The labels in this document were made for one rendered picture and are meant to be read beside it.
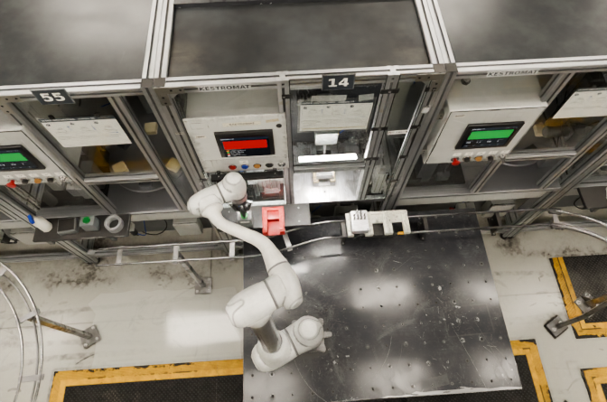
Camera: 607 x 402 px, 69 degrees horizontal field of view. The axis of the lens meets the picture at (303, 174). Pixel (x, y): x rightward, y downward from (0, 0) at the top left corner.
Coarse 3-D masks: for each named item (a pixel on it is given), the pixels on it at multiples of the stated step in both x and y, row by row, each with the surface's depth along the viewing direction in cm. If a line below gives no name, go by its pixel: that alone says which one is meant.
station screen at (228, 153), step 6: (228, 138) 188; (234, 138) 189; (240, 138) 189; (246, 138) 189; (252, 138) 190; (258, 138) 190; (264, 138) 190; (222, 144) 192; (228, 150) 197; (234, 150) 197; (240, 150) 198; (246, 150) 198; (252, 150) 198; (258, 150) 198; (264, 150) 199; (228, 156) 202; (234, 156) 202
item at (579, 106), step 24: (576, 72) 172; (600, 72) 173; (456, 96) 181; (480, 96) 182; (576, 96) 185; (600, 96) 186; (552, 120) 202; (576, 120) 203; (600, 120) 204; (528, 144) 220; (552, 144) 221; (576, 144) 223; (600, 144) 224; (432, 168) 237; (456, 168) 238; (480, 168) 240; (576, 168) 248; (408, 192) 263
